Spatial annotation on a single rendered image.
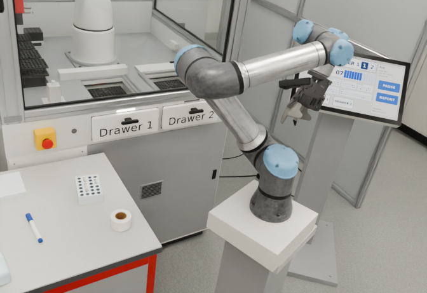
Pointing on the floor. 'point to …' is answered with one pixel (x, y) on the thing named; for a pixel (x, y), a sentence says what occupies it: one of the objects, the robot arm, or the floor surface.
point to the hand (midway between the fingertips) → (286, 124)
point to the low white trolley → (75, 234)
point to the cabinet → (157, 174)
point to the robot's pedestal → (251, 271)
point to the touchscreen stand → (315, 260)
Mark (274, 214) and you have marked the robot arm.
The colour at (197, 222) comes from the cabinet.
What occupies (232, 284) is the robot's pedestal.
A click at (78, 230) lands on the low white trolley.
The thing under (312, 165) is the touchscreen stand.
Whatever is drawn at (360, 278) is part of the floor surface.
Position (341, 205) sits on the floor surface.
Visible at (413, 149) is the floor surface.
